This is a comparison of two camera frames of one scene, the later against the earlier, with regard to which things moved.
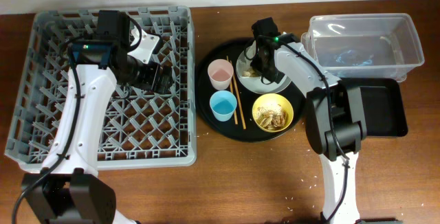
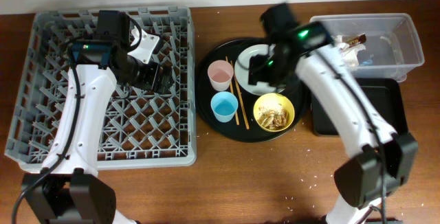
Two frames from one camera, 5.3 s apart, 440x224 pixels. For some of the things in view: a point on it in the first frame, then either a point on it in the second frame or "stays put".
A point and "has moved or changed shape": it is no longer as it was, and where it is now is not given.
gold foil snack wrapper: x=250 y=72 has moved or changed shape
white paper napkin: x=245 y=62 to x=349 y=55
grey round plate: x=249 y=78 stays put
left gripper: x=150 y=81 stays put
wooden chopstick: x=232 y=90 stays put
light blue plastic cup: x=223 y=104 stays put
